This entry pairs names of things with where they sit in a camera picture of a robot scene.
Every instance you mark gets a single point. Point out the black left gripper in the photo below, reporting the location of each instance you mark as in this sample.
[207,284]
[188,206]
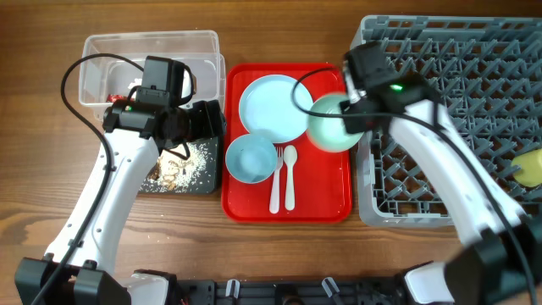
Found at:
[210,121]

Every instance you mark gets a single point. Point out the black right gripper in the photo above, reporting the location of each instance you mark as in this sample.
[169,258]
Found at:
[350,107]

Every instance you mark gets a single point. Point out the mint green bowl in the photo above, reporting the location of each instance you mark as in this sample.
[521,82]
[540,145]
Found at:
[329,134]

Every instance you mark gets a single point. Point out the blue bowl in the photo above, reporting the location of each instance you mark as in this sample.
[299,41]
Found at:
[251,159]

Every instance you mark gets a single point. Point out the rice food waste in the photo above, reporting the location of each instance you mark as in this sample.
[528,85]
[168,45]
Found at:
[180,167]

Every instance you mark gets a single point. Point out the light blue plate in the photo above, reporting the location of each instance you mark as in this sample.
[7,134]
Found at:
[266,109]

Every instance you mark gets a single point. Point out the white tissue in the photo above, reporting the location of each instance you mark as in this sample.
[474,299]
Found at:
[135,82]

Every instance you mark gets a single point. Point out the red snack wrapper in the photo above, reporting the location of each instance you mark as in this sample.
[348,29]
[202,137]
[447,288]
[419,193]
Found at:
[114,98]

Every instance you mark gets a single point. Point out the white plastic fork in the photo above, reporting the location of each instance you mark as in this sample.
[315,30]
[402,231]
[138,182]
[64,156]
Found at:
[274,196]

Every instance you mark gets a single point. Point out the yellow plastic cup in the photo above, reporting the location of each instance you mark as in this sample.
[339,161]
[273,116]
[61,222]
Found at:
[529,173]

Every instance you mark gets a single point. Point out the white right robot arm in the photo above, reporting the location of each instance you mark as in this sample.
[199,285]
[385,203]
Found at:
[502,249]

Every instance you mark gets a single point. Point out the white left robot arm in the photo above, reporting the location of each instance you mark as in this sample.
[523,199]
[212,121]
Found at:
[78,266]

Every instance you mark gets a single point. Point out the black waste tray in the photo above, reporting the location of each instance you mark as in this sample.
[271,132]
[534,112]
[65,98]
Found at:
[199,173]

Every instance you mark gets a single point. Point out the grey dishwasher rack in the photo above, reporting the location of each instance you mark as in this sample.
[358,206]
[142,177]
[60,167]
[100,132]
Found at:
[488,72]

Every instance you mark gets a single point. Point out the red plastic tray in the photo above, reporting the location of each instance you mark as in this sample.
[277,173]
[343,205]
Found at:
[322,179]

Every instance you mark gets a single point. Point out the white plastic spoon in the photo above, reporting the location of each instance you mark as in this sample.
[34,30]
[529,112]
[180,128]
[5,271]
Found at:
[290,158]

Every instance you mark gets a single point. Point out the clear plastic bin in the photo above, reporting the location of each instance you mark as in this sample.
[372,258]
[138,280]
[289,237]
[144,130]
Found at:
[199,49]

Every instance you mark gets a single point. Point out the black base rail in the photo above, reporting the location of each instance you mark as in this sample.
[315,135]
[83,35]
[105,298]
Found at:
[390,290]

